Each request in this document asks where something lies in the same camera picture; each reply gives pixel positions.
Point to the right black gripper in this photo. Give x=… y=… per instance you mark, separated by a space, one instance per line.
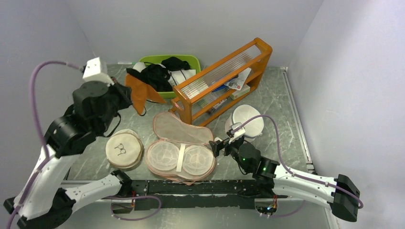
x=218 y=145

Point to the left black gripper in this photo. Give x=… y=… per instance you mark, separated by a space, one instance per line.
x=126 y=92

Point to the black garment in basin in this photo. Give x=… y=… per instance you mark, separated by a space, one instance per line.
x=154 y=74

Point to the orange wooden shelf rack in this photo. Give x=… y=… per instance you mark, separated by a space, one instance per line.
x=204 y=97

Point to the printed packet on shelf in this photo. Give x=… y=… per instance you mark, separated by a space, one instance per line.
x=237 y=82

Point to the floral pink mesh laundry bag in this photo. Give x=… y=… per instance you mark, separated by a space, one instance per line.
x=182 y=151

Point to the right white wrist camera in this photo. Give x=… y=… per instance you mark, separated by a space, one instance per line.
x=235 y=132

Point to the small box on shelf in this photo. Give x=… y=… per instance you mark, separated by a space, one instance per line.
x=238 y=93

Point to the beige round laundry bag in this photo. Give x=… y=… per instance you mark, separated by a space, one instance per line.
x=124 y=149

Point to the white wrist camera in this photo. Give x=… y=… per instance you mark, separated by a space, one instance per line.
x=96 y=70
x=235 y=132

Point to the white garment in basin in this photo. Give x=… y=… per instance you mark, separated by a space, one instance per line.
x=175 y=77

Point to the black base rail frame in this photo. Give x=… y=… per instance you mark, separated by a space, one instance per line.
x=202 y=194

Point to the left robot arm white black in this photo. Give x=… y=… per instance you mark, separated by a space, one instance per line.
x=43 y=203

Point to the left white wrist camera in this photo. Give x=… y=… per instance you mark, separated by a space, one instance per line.
x=96 y=70

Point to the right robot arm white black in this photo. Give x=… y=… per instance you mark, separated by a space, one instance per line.
x=340 y=195

